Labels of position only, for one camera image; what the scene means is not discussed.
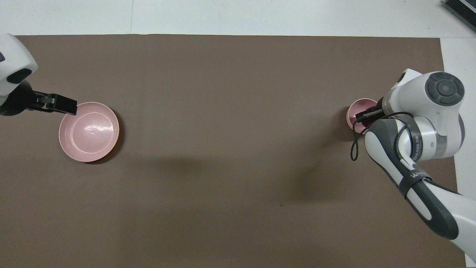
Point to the pink plate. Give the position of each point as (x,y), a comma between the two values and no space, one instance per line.
(89,134)

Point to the brown table mat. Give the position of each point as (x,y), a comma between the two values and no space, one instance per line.
(223,111)

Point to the pink bowl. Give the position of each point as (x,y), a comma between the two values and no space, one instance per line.
(357,106)

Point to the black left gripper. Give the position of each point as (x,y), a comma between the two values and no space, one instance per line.
(18,100)

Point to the red apple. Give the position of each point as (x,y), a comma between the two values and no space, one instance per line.
(369,120)

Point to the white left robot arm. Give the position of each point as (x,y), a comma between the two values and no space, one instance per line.
(15,52)

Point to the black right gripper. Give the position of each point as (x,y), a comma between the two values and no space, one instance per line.
(380,103)

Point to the dark slatted panel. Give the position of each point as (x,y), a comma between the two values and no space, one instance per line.
(463,9)

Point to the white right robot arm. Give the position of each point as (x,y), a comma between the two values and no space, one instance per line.
(427,111)

